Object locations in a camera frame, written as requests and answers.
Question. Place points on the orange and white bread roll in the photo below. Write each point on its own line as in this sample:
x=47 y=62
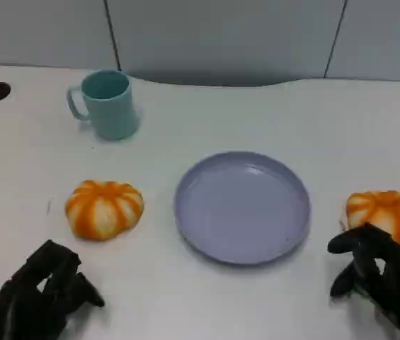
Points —
x=104 y=210
x=391 y=212

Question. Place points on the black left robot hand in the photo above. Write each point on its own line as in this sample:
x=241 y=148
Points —
x=26 y=294

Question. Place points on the grey partition panel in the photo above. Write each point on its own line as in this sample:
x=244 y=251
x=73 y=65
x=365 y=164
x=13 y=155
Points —
x=40 y=32
x=380 y=39
x=221 y=39

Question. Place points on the pale green mug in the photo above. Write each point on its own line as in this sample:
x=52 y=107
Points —
x=113 y=113

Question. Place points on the lilac plate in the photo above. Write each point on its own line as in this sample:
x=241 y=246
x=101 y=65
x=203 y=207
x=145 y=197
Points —
x=242 y=212

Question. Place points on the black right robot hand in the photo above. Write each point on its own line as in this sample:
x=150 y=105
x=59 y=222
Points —
x=394 y=269

